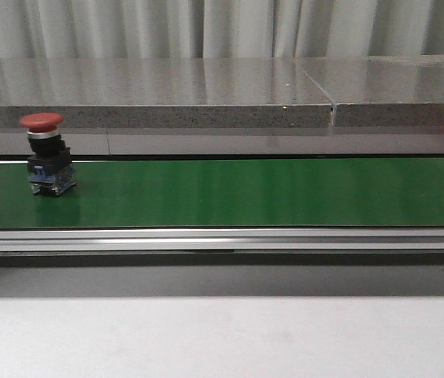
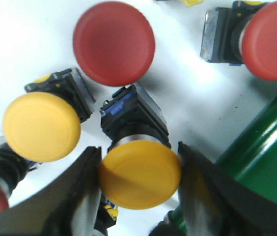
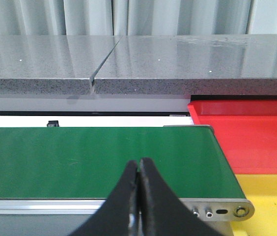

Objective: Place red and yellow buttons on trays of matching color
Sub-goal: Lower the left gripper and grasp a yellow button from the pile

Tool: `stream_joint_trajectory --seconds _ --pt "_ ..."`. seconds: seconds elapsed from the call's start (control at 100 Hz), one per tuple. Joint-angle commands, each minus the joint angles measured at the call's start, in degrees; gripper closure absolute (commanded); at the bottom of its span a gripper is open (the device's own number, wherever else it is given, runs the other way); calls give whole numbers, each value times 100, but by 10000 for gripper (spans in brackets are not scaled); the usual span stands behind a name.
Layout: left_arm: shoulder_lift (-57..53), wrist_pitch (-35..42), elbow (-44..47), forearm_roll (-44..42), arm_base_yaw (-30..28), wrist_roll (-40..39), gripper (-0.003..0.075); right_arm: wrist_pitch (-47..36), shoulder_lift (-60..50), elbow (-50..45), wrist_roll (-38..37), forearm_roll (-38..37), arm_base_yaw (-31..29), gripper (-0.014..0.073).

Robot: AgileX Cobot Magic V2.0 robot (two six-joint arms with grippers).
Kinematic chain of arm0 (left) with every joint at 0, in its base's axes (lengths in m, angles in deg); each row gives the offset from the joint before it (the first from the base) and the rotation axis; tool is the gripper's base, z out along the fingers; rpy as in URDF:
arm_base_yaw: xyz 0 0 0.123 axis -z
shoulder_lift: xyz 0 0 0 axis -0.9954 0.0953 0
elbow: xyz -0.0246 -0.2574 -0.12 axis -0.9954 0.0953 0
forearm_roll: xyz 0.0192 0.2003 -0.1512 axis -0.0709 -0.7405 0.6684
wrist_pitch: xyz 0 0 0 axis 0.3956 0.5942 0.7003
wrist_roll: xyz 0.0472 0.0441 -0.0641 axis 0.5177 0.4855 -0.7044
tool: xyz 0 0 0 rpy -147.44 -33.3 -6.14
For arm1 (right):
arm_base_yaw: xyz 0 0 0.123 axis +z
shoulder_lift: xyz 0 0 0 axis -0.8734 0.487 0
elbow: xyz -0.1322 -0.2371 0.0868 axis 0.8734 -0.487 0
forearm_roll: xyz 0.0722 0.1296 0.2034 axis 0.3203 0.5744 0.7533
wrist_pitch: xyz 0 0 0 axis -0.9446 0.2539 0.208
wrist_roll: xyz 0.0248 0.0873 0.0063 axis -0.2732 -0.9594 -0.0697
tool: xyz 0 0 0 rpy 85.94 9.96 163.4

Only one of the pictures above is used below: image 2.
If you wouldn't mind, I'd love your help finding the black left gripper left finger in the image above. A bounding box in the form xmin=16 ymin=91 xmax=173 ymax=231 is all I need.
xmin=0 ymin=147 xmax=102 ymax=236

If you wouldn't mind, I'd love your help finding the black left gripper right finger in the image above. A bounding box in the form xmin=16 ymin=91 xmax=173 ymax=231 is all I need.
xmin=178 ymin=142 xmax=277 ymax=236

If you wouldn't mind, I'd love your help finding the yellow mushroom push button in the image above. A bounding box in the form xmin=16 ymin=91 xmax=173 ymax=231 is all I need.
xmin=93 ymin=194 xmax=119 ymax=236
xmin=99 ymin=83 xmax=181 ymax=209
xmin=2 ymin=67 xmax=95 ymax=162

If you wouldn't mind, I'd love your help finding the green conveyor belt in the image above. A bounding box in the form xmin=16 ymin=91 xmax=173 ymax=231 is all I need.
xmin=168 ymin=96 xmax=277 ymax=236

